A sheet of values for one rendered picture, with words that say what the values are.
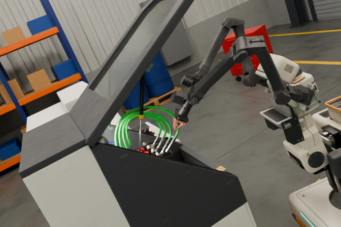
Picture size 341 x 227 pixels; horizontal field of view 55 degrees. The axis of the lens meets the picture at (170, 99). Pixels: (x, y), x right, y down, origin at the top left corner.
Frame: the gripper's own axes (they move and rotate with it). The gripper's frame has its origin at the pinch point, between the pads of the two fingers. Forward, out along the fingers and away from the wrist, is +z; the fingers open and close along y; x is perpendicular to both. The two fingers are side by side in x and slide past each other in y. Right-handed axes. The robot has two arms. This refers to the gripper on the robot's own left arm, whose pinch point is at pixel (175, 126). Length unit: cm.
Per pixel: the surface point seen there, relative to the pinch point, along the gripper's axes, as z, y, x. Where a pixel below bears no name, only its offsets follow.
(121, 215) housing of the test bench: 23, 49, -23
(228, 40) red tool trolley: 19, -400, 173
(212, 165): 9.7, 12.3, 26.2
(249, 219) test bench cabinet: 18, 38, 47
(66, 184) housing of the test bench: 14, 48, -50
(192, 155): 20.1, -8.5, 22.9
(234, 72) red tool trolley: 66, -393, 212
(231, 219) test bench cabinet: 19, 40, 35
